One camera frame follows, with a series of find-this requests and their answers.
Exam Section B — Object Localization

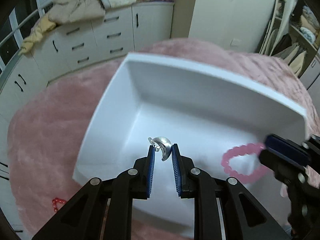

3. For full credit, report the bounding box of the pink bead bracelet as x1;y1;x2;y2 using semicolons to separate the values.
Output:
221;142;270;181

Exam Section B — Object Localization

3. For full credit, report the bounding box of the red bead bracelet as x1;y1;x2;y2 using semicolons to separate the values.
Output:
51;197;67;214

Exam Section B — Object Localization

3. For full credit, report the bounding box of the white storage box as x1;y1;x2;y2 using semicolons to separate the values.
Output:
72;52;309;239

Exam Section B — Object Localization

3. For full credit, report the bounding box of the pink fluffy bed blanket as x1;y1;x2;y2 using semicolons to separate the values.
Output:
7;38;319;236

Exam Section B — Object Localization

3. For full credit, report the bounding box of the open wardrobe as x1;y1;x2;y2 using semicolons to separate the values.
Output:
257;0;319;88

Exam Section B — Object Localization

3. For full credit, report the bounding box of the white window cabinet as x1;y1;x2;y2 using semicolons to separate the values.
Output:
1;2;173;236

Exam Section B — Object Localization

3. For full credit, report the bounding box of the yellow cloth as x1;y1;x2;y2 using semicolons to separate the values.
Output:
18;13;56;55

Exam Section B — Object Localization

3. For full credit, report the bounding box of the white framed window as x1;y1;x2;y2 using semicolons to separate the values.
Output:
1;0;53;72

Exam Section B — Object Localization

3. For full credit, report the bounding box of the beige jacket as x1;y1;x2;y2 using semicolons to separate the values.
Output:
47;0;105;25

